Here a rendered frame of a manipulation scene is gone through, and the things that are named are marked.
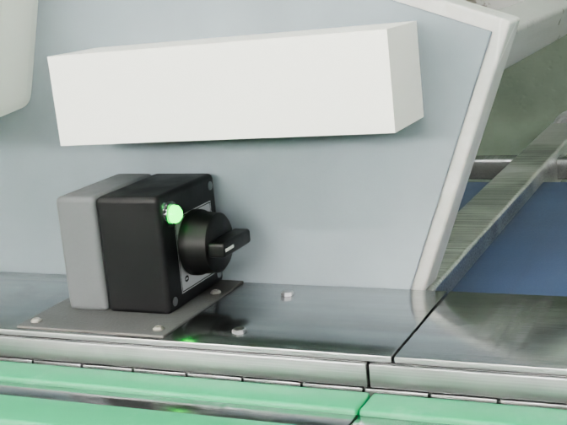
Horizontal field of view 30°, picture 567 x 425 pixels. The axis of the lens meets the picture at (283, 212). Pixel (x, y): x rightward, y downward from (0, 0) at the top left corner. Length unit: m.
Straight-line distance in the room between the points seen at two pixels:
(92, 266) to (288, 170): 0.15
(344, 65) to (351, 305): 0.16
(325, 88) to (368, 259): 0.14
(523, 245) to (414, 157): 0.21
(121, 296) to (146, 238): 0.05
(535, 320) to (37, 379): 0.30
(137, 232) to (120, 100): 0.09
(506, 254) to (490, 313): 0.20
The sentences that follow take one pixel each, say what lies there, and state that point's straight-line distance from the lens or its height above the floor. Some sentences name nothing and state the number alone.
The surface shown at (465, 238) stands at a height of 0.61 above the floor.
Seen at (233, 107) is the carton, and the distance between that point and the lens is 0.67.
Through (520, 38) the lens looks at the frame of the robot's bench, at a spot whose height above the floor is 0.45.
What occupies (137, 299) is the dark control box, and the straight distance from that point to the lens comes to 0.71.
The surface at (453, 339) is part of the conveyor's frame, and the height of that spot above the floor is 0.84.
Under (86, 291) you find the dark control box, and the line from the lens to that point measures 0.73.
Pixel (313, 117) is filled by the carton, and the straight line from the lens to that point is 0.65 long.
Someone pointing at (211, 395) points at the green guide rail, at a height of 0.91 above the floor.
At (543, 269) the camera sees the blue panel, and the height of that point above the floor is 0.64.
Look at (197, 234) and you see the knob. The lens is 0.70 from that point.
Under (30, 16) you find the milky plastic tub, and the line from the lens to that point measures 0.80.
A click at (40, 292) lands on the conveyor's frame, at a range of 0.80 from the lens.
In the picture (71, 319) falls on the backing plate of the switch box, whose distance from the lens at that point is 0.72.
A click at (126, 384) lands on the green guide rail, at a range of 0.65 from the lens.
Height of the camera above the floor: 1.40
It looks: 62 degrees down
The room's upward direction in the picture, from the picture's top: 121 degrees counter-clockwise
